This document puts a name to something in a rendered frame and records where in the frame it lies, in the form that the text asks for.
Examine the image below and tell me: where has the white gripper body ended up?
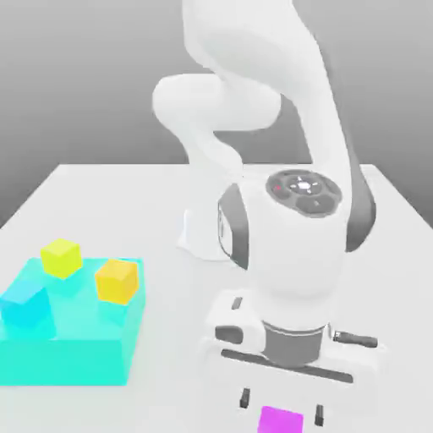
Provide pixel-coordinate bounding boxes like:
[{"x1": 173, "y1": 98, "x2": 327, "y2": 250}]
[{"x1": 198, "y1": 336, "x2": 389, "y2": 402}]

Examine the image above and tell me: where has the small magenta cube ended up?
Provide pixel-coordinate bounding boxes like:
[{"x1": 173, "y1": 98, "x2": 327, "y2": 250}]
[{"x1": 256, "y1": 405, "x2": 304, "y2": 433}]

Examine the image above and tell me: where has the small orange cube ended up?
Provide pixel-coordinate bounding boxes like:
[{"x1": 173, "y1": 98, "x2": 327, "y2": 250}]
[{"x1": 95, "y1": 259, "x2": 140, "y2": 305}]

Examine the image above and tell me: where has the small yellow cube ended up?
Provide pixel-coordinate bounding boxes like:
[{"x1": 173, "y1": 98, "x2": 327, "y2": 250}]
[{"x1": 40, "y1": 238, "x2": 84, "y2": 280}]

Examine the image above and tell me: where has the small cyan cube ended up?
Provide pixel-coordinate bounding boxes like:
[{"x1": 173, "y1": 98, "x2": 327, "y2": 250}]
[{"x1": 0, "y1": 286, "x2": 57, "y2": 339}]

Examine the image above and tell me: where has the large turquoise box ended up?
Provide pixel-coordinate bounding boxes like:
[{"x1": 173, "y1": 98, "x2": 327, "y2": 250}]
[{"x1": 0, "y1": 257, "x2": 147, "y2": 387}]

